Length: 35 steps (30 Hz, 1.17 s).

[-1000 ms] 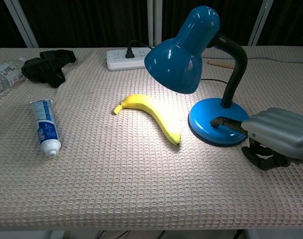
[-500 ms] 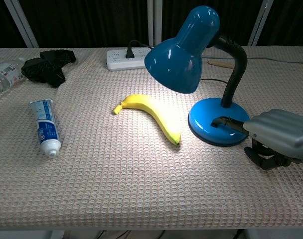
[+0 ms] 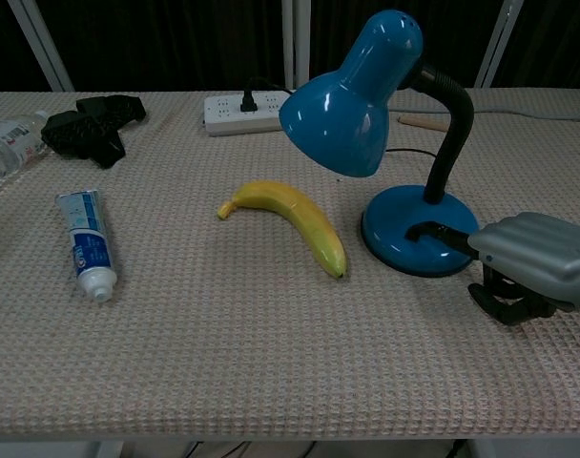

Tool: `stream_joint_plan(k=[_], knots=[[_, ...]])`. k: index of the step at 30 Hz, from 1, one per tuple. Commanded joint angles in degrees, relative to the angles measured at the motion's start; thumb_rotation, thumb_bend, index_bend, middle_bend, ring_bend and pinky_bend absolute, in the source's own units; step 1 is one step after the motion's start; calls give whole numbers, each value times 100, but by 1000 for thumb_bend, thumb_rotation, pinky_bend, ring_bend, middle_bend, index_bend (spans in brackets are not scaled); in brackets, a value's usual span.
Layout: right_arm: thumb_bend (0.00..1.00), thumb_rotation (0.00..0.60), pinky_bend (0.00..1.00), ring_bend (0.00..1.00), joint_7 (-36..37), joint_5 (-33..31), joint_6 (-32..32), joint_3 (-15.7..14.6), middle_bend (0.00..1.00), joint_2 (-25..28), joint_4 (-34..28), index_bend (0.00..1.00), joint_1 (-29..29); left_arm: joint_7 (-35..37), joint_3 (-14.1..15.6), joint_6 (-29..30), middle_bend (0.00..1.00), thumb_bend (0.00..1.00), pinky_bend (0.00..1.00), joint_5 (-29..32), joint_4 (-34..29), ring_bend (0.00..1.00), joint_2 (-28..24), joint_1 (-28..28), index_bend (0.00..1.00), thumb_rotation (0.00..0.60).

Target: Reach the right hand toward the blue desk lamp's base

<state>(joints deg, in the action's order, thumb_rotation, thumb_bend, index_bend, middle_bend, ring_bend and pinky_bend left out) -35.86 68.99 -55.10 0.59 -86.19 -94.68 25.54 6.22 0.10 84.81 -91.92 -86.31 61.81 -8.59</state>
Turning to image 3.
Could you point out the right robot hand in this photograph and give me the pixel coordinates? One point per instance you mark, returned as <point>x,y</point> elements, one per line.
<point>533,264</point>

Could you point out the blue desk lamp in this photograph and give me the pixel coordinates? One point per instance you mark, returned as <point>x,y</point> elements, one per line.
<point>366,143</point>

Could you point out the wooden stick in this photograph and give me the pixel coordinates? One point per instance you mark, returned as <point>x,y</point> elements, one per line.
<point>422,122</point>

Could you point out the yellow banana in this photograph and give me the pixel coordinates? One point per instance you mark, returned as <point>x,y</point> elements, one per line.
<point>295,219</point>

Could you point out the beige waffle table cloth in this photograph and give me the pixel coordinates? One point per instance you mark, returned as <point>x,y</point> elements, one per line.
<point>271,286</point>

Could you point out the white power strip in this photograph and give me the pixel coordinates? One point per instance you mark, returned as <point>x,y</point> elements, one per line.
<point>244,114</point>

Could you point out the white blue toothpaste tube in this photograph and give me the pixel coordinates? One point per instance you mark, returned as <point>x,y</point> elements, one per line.
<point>89,243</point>

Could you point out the black fabric glove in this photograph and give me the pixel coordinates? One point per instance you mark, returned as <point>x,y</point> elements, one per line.
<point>92,131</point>

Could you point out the clear plastic water bottle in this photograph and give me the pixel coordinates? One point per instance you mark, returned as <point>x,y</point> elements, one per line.
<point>8,143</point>

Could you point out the white partition frame post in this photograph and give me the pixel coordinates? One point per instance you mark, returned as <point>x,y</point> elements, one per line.
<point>295,43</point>
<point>42,45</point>
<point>497,43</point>

